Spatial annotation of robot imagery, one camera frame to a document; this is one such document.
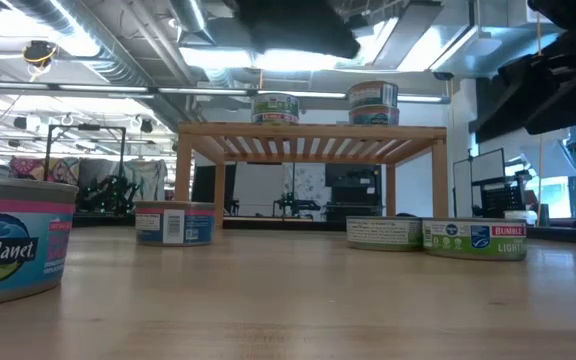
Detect black yellow cable reel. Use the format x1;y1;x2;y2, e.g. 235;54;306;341
21;39;59;81

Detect patterned white panel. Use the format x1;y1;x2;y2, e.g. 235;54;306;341
281;162;327;206

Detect black frame stand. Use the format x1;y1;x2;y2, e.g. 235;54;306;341
43;123;128;211

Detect black cabinet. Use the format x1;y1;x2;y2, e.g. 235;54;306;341
323;163;384;224

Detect colourful cloth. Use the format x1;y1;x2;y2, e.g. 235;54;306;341
8;155;82;186

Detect grey cloth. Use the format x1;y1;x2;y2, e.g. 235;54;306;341
76;158;169;202

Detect white ceiling duct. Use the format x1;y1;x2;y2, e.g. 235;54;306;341
397;0;532;80

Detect black crate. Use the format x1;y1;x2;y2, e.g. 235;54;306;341
480;182;528;219

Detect white shade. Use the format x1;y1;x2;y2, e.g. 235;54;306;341
519;139;576;180

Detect wooden slatted shelf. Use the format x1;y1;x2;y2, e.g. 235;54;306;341
175;122;450;231

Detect narrow spiral ventilation duct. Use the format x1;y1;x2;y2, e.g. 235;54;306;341
170;0;218;46

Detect white board panel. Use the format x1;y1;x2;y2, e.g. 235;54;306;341
451;157;473;219

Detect Wild Planet blue tuna can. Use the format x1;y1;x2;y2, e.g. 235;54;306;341
0;175;80;310
346;80;400;108
348;104;401;127
134;200;218;247

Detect large spiral ventilation duct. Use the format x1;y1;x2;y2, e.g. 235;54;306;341
5;0;194;131

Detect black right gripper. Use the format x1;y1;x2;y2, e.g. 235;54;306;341
496;27;576;101

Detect ceiling strip light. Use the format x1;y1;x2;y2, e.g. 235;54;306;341
257;89;350;99
57;84;157;94
398;94;445;104
157;87;249;97

